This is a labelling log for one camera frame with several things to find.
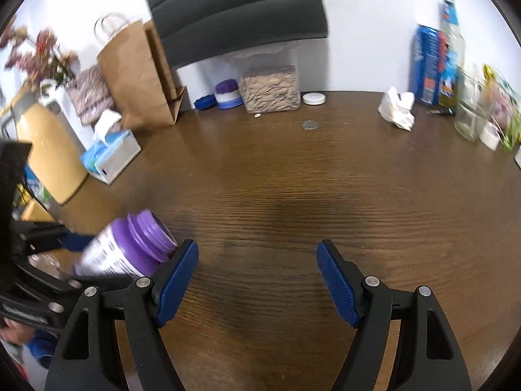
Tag purple pill bottle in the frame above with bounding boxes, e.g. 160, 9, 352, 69
72, 209, 177, 278

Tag yellow mug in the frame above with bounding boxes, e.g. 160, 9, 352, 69
20, 199, 55, 223

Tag yellow thermos jug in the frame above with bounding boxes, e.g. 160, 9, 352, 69
1, 85, 87, 205

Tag blue tissue box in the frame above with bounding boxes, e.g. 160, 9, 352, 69
80, 109, 141, 184

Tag dried pink flowers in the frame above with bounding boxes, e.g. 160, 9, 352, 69
1, 15, 78, 96

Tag brown paper bag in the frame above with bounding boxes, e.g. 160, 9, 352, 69
93, 13, 186, 131

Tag blue bottle lid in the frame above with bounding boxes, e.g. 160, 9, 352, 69
194, 94, 217, 110

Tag purple white small jar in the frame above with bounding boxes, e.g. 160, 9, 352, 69
215, 79, 243, 109

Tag clear container of seeds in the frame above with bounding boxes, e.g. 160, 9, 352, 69
232, 42, 301, 115

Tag crumpled white tissue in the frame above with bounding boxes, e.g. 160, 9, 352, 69
377, 87, 415, 132

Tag colourful snack packets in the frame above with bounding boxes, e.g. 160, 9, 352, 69
483, 65, 520, 150

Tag black paper bag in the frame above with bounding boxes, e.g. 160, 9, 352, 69
148, 0, 329, 68

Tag clear drinking glass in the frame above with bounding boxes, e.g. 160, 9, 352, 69
454, 70, 490, 141

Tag silver coin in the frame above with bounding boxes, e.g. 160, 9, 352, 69
302, 120, 319, 131

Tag white round lid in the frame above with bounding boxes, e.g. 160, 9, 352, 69
302, 92, 326, 106

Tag blue snack package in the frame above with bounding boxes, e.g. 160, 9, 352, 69
410, 25, 445, 106

